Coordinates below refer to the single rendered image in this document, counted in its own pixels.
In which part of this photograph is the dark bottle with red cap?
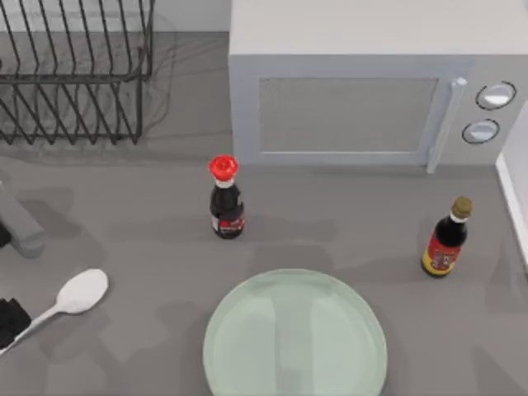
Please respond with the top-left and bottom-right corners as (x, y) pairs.
(207, 154), (246, 240)

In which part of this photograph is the microwave door with window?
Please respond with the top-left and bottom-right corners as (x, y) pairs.
(229, 54), (475, 167)

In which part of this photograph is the pale green plate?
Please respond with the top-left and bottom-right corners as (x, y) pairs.
(202, 268), (389, 396)

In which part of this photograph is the dark bottle with gold cap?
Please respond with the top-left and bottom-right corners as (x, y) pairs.
(420, 196), (474, 278)

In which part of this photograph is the pale microwave oven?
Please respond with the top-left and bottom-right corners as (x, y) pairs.
(228, 0), (528, 175)

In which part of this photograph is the white spoon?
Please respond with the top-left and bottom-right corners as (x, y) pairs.
(0, 268), (110, 358)

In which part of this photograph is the small microwave knob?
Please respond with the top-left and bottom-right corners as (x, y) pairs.
(460, 118), (502, 145)

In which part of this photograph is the pale grey rounded box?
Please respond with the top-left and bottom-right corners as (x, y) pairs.
(0, 180), (47, 260)

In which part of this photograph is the large microwave knob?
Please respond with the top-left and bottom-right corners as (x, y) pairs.
(474, 81), (518, 111)

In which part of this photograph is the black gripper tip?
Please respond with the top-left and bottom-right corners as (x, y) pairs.
(0, 297), (33, 350)

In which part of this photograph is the black wire dish rack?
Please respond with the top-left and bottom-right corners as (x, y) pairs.
(0, 0), (157, 146)

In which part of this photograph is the pale microwave door handle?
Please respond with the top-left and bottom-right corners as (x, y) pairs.
(426, 77), (469, 175)

